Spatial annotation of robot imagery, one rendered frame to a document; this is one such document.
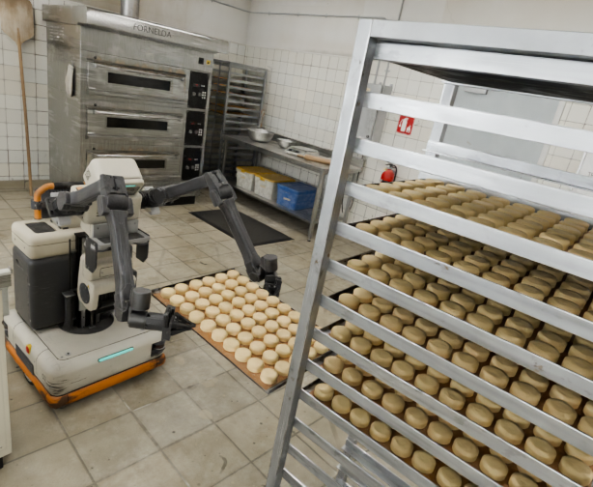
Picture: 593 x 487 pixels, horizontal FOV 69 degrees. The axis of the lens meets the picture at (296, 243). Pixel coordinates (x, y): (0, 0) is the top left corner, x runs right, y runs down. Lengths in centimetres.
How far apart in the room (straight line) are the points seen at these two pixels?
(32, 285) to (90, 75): 290
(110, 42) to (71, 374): 350
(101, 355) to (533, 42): 220
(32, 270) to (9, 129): 361
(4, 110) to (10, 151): 44
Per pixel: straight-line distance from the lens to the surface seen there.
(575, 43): 77
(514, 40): 79
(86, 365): 242
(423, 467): 109
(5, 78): 583
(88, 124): 501
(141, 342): 253
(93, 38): 499
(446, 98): 129
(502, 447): 94
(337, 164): 90
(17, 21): 579
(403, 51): 89
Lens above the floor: 168
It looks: 20 degrees down
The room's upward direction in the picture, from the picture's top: 11 degrees clockwise
